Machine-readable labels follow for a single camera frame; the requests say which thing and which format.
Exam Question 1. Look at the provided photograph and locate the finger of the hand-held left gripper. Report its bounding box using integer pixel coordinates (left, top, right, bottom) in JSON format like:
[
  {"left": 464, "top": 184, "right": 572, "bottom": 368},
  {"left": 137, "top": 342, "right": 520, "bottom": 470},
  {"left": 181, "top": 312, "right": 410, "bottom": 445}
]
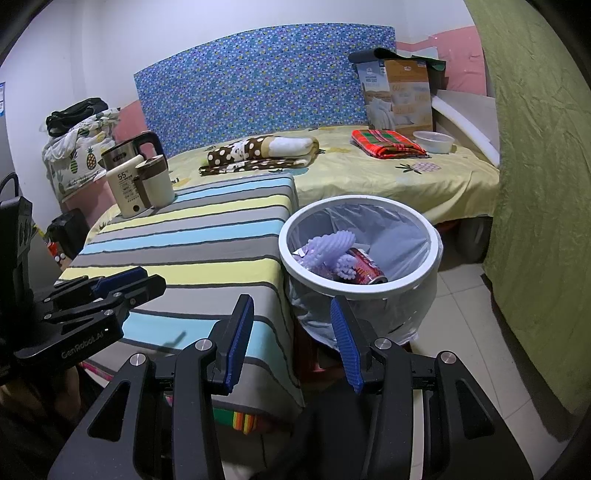
[
  {"left": 44, "top": 267, "right": 148, "bottom": 303},
  {"left": 44, "top": 275, "right": 168, "bottom": 326}
]

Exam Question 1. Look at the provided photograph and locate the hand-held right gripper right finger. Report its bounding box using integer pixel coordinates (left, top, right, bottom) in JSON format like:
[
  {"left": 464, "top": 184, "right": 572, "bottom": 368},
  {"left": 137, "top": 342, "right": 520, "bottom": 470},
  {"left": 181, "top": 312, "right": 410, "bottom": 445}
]
[{"left": 330, "top": 295, "right": 532, "bottom": 480}]

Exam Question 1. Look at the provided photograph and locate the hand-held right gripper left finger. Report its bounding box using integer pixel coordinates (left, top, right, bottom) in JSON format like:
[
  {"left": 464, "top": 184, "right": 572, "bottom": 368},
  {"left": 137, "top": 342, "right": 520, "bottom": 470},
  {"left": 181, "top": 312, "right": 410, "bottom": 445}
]
[{"left": 60, "top": 294, "right": 254, "bottom": 480}]

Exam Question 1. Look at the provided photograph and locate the white round trash bin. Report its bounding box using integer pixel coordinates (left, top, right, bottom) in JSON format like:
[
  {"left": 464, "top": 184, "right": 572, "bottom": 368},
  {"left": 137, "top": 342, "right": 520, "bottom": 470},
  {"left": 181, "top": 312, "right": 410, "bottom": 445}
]
[{"left": 278, "top": 196, "right": 443, "bottom": 348}]

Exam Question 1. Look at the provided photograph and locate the red drink can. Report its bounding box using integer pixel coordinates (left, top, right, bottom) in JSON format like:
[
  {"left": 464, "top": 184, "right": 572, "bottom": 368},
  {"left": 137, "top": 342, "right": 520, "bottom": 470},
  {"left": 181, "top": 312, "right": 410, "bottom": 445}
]
[{"left": 346, "top": 248, "right": 389, "bottom": 284}]

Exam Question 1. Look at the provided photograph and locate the translucent plastic trash bag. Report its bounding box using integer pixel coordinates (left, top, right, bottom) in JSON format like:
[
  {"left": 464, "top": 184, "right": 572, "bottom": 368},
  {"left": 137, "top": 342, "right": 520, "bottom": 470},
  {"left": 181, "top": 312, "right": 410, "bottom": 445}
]
[{"left": 284, "top": 203, "right": 439, "bottom": 349}]

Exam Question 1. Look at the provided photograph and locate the striped tablecloth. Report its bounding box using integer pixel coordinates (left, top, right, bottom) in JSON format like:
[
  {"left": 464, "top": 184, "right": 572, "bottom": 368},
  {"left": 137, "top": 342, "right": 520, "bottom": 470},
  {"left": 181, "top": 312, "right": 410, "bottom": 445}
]
[{"left": 58, "top": 174, "right": 308, "bottom": 411}]

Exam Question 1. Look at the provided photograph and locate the black backpack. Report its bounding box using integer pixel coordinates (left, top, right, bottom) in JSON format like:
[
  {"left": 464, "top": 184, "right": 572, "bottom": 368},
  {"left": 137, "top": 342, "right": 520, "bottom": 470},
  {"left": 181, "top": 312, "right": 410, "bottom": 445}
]
[{"left": 46, "top": 209, "right": 90, "bottom": 268}]

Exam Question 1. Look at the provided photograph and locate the rainbow striped cloth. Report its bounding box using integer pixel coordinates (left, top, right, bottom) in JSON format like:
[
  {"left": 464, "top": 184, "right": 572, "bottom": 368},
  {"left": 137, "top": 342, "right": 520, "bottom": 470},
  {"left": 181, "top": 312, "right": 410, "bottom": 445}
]
[{"left": 212, "top": 406, "right": 259, "bottom": 437}]

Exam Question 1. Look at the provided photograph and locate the pink storage box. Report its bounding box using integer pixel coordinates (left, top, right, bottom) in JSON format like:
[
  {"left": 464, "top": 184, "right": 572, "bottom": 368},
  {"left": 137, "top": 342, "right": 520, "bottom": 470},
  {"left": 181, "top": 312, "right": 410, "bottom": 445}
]
[{"left": 60, "top": 178, "right": 116, "bottom": 222}]

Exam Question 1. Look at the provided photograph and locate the beige water warmer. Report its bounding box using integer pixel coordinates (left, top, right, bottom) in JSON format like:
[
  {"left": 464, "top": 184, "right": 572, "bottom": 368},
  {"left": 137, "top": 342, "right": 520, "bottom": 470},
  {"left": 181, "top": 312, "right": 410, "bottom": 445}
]
[{"left": 106, "top": 156, "right": 154, "bottom": 219}]

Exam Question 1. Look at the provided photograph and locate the beige cup with brown lid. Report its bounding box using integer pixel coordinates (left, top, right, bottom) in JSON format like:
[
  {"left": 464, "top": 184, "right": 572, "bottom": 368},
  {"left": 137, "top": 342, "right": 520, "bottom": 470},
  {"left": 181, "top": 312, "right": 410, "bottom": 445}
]
[{"left": 135, "top": 154, "right": 176, "bottom": 208}]

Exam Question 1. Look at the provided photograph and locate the stainless steel electric kettle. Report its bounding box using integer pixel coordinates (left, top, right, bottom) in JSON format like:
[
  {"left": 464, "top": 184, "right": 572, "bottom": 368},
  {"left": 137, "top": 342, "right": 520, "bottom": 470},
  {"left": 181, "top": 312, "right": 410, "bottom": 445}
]
[{"left": 100, "top": 131, "right": 164, "bottom": 172}]

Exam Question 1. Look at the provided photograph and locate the pineapple print quilt bundle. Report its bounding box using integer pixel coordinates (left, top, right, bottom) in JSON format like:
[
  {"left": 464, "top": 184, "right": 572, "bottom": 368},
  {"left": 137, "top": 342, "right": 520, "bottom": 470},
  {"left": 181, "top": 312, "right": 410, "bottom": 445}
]
[{"left": 42, "top": 107, "right": 122, "bottom": 204}]

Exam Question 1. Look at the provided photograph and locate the yellow pineapple print bedsheet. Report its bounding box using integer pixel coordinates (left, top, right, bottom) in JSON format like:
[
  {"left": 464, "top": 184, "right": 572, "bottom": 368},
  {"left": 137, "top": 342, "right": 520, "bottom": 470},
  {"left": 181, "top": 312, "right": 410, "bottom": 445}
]
[{"left": 85, "top": 124, "right": 502, "bottom": 232}]

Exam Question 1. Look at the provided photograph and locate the black cloth bag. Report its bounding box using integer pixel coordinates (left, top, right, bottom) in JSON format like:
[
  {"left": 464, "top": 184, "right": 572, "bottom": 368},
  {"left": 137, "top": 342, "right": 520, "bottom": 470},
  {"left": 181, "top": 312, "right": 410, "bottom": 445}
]
[{"left": 45, "top": 98, "right": 109, "bottom": 137}]

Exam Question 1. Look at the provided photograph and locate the brown polka dot blanket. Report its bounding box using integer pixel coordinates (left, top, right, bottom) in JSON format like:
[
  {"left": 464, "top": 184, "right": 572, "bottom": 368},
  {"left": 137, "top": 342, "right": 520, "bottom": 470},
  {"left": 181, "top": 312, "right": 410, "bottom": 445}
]
[{"left": 198, "top": 135, "right": 321, "bottom": 176}]

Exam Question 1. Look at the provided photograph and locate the red plaid cloth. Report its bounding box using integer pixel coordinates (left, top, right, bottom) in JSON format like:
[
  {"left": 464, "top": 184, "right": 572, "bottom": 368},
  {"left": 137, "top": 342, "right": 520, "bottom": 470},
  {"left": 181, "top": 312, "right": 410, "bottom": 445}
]
[{"left": 351, "top": 129, "right": 428, "bottom": 160}]

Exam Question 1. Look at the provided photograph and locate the clear plastic bowl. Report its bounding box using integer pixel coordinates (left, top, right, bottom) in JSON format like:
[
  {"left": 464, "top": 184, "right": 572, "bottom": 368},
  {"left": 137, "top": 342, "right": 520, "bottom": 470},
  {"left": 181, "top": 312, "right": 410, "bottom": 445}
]
[{"left": 412, "top": 130, "right": 455, "bottom": 154}]

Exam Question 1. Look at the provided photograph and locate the blue floral headboard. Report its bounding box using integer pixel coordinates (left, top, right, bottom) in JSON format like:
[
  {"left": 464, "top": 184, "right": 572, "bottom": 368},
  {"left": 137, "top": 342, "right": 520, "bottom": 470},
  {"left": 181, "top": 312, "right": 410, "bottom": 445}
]
[{"left": 134, "top": 24, "right": 398, "bottom": 160}]

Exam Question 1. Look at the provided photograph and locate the cardboard bedding box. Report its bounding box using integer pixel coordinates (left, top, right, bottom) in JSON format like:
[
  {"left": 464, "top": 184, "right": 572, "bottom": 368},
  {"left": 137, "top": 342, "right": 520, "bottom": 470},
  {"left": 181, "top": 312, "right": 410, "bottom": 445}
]
[{"left": 355, "top": 59, "right": 435, "bottom": 136}]

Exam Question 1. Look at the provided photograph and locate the green curtain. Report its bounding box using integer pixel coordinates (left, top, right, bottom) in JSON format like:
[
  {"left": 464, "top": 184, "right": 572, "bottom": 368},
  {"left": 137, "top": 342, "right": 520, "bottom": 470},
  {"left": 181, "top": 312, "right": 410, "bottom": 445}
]
[{"left": 464, "top": 0, "right": 591, "bottom": 407}]

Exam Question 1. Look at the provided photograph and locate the white foam board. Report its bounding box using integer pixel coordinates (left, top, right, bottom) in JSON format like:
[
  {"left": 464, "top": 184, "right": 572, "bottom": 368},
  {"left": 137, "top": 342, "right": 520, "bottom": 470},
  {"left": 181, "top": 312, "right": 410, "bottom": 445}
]
[{"left": 431, "top": 90, "right": 502, "bottom": 167}]

